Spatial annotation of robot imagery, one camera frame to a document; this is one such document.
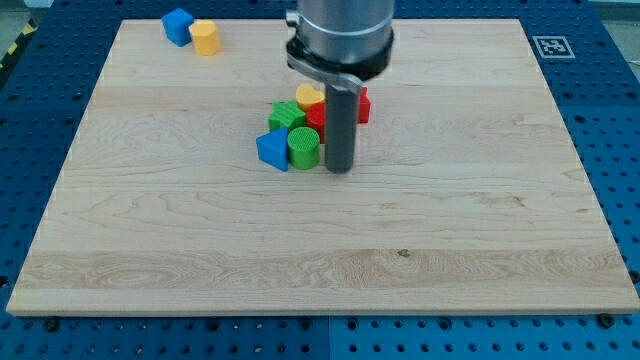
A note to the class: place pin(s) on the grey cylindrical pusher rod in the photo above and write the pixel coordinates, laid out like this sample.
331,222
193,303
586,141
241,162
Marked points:
340,128

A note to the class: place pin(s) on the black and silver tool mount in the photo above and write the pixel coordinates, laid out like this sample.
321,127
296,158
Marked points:
340,47

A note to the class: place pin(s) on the green cylinder block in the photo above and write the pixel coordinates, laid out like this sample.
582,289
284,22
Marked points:
303,146

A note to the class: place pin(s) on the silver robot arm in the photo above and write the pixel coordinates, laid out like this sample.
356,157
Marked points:
342,44

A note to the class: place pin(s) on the red block behind rod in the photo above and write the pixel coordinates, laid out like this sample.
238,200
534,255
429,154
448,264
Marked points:
364,106

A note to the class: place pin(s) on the red round block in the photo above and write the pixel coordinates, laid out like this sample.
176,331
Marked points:
315,119

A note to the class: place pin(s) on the yellow heart block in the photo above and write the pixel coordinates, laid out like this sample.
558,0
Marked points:
306,96

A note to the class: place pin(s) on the green star block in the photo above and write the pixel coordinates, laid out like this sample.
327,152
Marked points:
286,115

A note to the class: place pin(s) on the blue triangle block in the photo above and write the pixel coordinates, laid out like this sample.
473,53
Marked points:
272,149

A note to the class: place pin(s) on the yellow hexagon block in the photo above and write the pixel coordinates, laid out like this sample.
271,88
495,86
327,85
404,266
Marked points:
205,37

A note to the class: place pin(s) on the wooden board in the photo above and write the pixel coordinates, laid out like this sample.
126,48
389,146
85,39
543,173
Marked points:
466,196

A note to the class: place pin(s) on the blue cube block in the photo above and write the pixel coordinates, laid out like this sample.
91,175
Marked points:
176,25

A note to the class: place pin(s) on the white fiducial marker tag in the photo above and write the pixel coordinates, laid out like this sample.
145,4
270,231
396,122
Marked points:
553,47

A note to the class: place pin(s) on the black bolt right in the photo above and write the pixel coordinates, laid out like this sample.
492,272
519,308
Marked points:
606,321

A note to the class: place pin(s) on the black bolt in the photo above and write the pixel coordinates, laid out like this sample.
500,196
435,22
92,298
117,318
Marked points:
51,324
606,321

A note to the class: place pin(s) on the black bolt left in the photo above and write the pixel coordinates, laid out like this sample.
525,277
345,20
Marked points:
51,324

